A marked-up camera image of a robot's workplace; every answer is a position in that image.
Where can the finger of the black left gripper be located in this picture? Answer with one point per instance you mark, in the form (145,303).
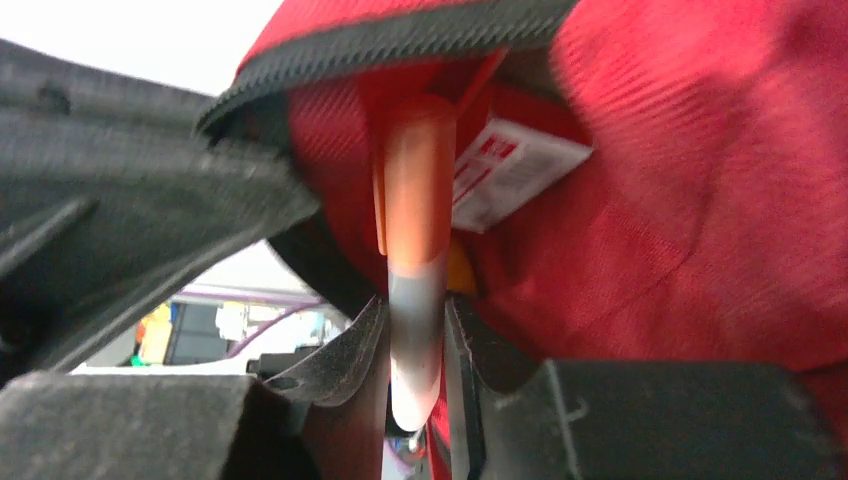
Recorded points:
(110,204)

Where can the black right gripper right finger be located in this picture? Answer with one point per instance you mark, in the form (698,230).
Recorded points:
(512,417)

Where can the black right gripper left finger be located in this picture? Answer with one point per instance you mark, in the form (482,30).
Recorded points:
(323,418)

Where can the red student backpack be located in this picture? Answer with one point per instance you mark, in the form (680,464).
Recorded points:
(709,224)

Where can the red white eraser box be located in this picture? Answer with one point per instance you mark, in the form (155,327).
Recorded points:
(506,166)

